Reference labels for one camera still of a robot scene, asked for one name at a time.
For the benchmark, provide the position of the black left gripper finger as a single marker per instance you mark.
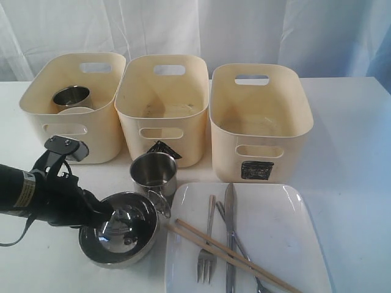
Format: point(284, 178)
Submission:
point(95, 212)

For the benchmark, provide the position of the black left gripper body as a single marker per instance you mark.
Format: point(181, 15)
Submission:
point(58, 201)

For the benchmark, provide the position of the stainless steel bowl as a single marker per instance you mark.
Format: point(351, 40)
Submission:
point(127, 236)

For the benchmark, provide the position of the steel mug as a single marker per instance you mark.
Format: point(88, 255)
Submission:
point(155, 175)
point(72, 96)

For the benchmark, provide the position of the white ceramic bowl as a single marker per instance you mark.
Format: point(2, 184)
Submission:
point(76, 110)

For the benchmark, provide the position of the cream bin with circle mark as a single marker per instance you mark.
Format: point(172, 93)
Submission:
point(100, 129)

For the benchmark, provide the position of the cream bin with triangle mark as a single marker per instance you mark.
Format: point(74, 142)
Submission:
point(162, 101)

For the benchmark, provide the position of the steel table knife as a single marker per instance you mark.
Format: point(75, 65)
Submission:
point(229, 222)

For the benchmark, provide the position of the white rectangular plate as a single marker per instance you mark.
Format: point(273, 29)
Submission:
point(274, 225)

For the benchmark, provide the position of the lower wooden chopstick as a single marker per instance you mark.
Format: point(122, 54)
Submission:
point(232, 257)

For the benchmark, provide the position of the cream bin with square mark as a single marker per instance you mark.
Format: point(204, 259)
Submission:
point(260, 120)

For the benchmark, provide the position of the white backdrop curtain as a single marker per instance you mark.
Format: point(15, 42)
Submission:
point(314, 38)

